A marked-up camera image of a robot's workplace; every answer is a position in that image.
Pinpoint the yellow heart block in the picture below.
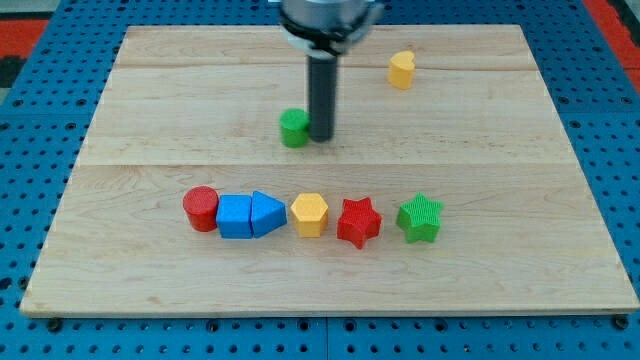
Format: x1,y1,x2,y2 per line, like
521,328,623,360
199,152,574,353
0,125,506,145
387,51,415,90

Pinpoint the yellow hexagon block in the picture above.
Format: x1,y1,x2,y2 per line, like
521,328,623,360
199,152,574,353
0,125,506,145
290,193,329,238

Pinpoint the red star block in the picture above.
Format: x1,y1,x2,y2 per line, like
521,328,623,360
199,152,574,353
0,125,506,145
336,197,382,250

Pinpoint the green cylinder block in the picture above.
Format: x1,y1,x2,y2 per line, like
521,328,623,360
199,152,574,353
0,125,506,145
279,108,309,148

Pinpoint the blue triangular prism block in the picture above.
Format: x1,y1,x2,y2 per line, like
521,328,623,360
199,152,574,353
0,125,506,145
250,191,287,238

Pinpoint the blue cube block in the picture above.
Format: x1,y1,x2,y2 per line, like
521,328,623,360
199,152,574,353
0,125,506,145
216,194,253,239

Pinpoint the green star block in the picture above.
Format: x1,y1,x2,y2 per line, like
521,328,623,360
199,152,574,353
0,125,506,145
396,192,444,243

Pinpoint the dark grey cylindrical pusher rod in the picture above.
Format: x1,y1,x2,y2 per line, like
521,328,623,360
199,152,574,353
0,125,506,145
307,57,338,142

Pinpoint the red cylinder block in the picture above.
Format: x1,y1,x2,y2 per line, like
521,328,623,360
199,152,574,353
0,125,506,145
182,186,219,232

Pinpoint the light wooden board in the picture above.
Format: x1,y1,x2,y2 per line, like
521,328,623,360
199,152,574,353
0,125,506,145
20,25,639,318

